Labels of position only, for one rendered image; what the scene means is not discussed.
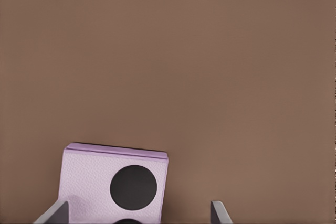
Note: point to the pale lilac phone black lenses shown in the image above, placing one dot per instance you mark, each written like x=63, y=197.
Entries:
x=86, y=179

